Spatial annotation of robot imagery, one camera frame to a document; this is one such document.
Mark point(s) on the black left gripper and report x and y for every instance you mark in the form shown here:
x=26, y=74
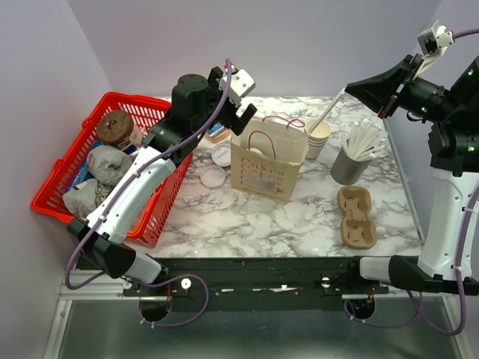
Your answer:
x=233, y=121

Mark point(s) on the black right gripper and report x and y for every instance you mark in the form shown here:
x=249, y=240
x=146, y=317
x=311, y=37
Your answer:
x=381, y=89

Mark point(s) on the single white straw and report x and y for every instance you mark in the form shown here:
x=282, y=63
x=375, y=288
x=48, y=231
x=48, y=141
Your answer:
x=327, y=110

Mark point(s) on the pink and cream paper bag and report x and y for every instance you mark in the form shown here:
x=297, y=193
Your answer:
x=273, y=174

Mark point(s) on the white plastic cup lid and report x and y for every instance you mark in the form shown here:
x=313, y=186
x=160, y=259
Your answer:
x=255, y=150

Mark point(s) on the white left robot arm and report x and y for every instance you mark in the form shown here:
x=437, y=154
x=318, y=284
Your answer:
x=197, y=104

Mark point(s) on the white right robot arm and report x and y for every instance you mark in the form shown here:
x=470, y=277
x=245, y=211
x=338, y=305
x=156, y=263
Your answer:
x=444, y=264

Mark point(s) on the blue and tan small box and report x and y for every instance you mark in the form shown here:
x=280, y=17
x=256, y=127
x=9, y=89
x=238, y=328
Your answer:
x=217, y=133

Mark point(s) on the stack of white cup lids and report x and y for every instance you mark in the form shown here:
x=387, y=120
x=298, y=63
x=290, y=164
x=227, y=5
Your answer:
x=221, y=155

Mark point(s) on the bundle of wrapped straws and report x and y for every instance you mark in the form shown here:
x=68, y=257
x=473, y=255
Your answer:
x=362, y=141

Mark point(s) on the loose white cup lid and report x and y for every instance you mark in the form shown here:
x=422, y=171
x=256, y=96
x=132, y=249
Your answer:
x=212, y=176

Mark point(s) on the stack of paper cups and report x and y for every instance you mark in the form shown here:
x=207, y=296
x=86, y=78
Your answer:
x=317, y=138

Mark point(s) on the brown round cork lid jar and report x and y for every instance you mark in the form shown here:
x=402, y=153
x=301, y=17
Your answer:
x=115, y=128

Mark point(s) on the grey wrapped bundle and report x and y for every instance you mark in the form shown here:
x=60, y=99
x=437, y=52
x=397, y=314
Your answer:
x=107, y=164

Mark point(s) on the cardboard cup carrier tray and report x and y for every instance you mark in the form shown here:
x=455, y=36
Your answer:
x=357, y=229

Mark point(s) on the white printed plastic bag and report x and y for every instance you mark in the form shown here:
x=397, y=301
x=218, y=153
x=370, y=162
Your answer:
x=82, y=199

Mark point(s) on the red plastic shopping basket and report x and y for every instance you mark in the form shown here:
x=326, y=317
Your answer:
x=146, y=111

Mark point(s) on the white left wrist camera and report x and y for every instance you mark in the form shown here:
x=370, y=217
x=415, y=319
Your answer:
x=242, y=84

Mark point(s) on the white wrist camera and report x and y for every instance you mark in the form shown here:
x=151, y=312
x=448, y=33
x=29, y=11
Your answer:
x=242, y=84
x=433, y=41

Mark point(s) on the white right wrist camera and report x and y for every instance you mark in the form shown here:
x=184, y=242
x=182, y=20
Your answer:
x=433, y=41

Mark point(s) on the aluminium frame rail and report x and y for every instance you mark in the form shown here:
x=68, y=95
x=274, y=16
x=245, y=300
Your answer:
x=102, y=289

